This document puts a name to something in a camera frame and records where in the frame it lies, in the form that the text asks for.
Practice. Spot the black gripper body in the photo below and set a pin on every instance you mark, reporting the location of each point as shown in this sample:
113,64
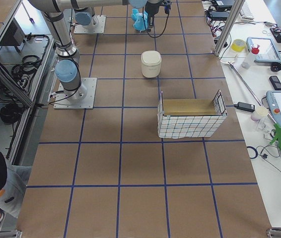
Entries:
151,7

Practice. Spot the white trash can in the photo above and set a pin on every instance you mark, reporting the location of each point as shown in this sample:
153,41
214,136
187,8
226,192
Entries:
150,63

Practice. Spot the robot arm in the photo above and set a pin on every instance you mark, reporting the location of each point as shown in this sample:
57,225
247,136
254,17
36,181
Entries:
86,17
52,11

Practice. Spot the blue teddy bear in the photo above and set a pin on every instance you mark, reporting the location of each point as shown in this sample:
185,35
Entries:
140,20

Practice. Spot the long metal rod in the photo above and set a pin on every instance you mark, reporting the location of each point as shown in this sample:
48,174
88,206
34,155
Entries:
230,64

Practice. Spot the yellow tape roll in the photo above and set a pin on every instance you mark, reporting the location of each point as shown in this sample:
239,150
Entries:
238,45

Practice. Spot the checkered cloth wooden box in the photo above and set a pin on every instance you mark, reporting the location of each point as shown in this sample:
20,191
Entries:
191,118

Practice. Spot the red capped bottle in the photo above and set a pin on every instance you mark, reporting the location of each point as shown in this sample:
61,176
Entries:
249,60

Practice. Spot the upper teach pendant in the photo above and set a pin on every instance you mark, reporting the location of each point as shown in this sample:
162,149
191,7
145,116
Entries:
268,52

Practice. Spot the black power adapter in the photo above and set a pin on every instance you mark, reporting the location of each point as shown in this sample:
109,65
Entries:
245,107

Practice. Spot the grey control box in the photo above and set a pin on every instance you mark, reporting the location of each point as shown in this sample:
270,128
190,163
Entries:
13,37

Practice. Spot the black remote control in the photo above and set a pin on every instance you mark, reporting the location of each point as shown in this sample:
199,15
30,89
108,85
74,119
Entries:
275,82

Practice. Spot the white paper cup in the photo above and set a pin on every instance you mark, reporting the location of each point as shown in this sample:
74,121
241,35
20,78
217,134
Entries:
259,113

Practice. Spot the green plastic clamp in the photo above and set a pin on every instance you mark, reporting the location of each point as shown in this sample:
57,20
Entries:
277,136

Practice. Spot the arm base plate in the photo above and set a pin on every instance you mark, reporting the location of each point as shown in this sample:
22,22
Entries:
82,99
98,29

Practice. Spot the aluminium frame post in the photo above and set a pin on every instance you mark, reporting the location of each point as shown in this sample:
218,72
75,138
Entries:
228,26

